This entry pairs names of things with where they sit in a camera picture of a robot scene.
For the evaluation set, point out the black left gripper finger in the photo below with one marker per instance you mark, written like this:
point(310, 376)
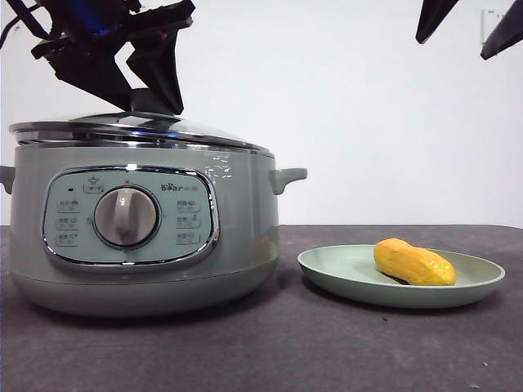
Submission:
point(94, 73)
point(161, 69)

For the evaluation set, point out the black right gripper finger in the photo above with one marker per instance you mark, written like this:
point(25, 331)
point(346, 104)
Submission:
point(504, 34)
point(433, 18)

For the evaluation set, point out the pale green round plate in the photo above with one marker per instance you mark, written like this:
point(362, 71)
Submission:
point(339, 277)

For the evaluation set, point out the pale green electric steamer pot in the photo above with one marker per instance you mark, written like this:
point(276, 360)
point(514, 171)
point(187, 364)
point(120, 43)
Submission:
point(245, 204)

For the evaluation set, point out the white wall socket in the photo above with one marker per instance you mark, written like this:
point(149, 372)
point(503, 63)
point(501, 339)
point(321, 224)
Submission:
point(492, 24)

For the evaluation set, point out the grey steamer dial knob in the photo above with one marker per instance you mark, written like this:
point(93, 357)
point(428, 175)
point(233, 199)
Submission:
point(126, 216)

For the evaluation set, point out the glass lid with green knob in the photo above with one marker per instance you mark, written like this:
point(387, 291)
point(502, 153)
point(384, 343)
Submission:
point(163, 127)

